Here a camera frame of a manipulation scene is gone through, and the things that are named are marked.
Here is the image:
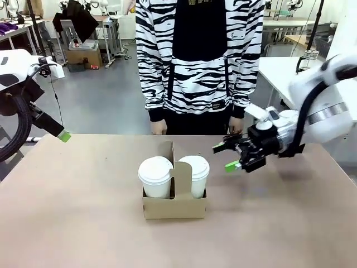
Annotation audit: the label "brown cardboard box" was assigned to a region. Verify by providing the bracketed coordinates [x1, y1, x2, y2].
[65, 46, 103, 70]

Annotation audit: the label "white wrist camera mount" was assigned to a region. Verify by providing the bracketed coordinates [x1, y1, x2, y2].
[244, 103, 281, 131]

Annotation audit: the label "zebra striped hoodie torso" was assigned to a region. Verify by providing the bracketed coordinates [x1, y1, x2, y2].
[135, 0, 265, 123]

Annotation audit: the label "purple cloth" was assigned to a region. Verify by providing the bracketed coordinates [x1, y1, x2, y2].
[0, 23, 18, 36]

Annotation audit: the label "black plastic crate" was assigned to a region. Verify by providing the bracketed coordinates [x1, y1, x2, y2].
[315, 35, 336, 61]

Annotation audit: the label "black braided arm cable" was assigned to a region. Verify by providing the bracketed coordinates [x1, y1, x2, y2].
[0, 94, 32, 163]

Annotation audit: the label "black trousers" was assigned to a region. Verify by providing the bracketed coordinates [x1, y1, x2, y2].
[166, 109, 234, 135]

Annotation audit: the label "white lidded paper cup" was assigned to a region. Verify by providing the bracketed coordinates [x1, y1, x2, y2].
[178, 155, 211, 199]
[138, 156, 174, 200]

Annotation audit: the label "grey flat box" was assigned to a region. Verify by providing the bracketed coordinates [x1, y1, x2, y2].
[67, 39, 100, 51]

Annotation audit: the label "brown cardboard cup carrier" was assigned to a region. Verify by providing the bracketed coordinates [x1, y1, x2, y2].
[142, 141, 208, 220]

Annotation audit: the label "glass french press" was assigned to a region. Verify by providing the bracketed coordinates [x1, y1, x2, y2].
[296, 50, 319, 75]

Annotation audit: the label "black tripod pole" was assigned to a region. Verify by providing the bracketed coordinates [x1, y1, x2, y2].
[306, 0, 326, 51]
[26, 0, 47, 58]

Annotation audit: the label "grey metal table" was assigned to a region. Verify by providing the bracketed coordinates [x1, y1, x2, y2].
[93, 15, 124, 69]

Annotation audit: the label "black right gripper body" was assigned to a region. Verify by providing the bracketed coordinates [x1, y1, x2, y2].
[247, 125, 280, 159]

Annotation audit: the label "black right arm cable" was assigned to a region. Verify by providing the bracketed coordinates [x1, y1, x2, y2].
[277, 64, 344, 159]

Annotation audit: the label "white side table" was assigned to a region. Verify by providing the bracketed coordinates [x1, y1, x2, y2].
[258, 56, 310, 108]

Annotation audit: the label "person's left hand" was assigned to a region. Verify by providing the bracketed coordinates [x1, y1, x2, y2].
[228, 116, 245, 135]

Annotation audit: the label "black knob with cord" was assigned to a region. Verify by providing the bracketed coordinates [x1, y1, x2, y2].
[38, 57, 64, 125]

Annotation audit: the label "person's right hand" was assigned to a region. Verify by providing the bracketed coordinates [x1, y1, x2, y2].
[151, 119, 168, 136]

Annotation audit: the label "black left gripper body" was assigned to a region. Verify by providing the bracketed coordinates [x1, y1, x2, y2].
[28, 104, 53, 130]

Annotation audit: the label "black fabric softbox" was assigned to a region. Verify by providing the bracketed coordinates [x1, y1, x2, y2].
[52, 0, 100, 43]

